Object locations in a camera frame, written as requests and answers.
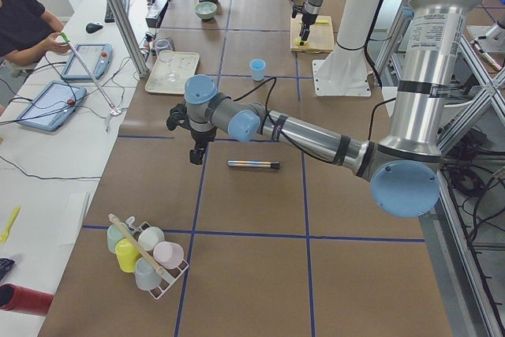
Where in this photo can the yellow cup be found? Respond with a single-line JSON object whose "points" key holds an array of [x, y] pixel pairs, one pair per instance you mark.
{"points": [[127, 255]]}

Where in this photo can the long metal pointer stick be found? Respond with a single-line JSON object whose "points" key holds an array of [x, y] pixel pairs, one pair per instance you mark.
{"points": [[114, 111]]}

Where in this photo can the pink cup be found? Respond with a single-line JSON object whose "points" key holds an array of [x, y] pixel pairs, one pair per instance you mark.
{"points": [[168, 254]]}

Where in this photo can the light blue cup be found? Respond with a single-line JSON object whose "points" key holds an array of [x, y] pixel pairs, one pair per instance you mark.
{"points": [[257, 69]]}

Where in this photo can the red bottle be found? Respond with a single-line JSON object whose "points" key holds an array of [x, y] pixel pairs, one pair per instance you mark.
{"points": [[20, 299]]}

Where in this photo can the white cup rack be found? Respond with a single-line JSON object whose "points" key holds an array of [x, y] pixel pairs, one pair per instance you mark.
{"points": [[168, 276]]}

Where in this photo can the far blue teach pendant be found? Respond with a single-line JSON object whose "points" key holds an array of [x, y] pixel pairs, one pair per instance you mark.
{"points": [[97, 58]]}

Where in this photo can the clear wine glass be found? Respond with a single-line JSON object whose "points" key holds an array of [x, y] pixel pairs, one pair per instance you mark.
{"points": [[164, 49]]}

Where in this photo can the blue teach pendant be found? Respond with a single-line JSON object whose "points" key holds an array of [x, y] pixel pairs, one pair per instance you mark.
{"points": [[97, 58], [52, 106]]}

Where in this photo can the near blue teach pendant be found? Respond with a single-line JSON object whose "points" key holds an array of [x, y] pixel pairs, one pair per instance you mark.
{"points": [[52, 106]]}

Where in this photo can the wooden cutting board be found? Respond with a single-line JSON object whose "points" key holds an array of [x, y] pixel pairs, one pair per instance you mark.
{"points": [[321, 37]]}

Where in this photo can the steel muddler black tip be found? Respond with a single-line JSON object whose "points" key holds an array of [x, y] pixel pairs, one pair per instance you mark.
{"points": [[254, 164]]}

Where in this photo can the white cup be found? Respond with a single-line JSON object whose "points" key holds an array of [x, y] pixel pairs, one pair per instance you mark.
{"points": [[150, 238]]}

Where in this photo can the person's hand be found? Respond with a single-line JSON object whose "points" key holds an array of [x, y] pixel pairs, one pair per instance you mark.
{"points": [[51, 43]]}

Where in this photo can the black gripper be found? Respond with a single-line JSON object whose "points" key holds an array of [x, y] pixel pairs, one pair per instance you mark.
{"points": [[201, 137], [306, 23]]}

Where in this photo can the green bowl of ice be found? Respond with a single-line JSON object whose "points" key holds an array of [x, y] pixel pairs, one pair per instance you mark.
{"points": [[206, 10]]}

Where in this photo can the green cup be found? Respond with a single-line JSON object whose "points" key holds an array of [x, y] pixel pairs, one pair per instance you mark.
{"points": [[114, 236]]}

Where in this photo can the computer mouse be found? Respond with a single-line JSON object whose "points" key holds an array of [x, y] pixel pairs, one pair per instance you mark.
{"points": [[93, 27]]}

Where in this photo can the cream bear tray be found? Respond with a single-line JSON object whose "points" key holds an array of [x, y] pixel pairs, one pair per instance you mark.
{"points": [[184, 65]]}

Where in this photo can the grey blue cup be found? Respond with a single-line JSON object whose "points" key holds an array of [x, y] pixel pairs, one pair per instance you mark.
{"points": [[145, 276]]}

